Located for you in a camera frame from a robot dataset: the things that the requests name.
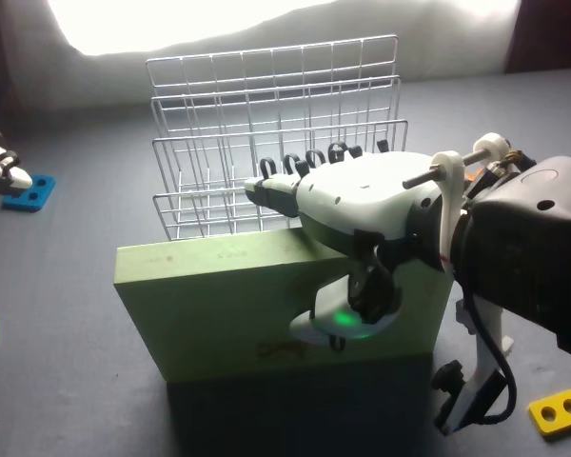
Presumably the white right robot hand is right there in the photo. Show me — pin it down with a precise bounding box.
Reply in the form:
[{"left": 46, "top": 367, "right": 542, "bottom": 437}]
[{"left": 244, "top": 138, "right": 443, "bottom": 352}]

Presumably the blue square four-hole block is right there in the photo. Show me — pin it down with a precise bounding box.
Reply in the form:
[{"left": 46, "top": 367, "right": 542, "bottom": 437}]
[{"left": 1, "top": 174, "right": 58, "bottom": 213}]

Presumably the white backdrop cloth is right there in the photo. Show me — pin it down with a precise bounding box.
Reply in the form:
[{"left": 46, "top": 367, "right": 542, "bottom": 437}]
[{"left": 4, "top": 0, "right": 524, "bottom": 113}]

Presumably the grey table cloth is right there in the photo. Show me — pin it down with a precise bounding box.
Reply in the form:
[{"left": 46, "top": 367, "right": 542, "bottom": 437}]
[{"left": 0, "top": 66, "right": 571, "bottom": 457}]

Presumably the yellow rectangular two-hole block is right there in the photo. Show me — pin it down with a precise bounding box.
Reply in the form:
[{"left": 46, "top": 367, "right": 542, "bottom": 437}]
[{"left": 526, "top": 388, "right": 571, "bottom": 442}]

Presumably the white wire rack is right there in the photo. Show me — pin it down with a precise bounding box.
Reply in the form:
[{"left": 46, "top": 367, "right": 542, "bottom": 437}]
[{"left": 146, "top": 33, "right": 409, "bottom": 242}]

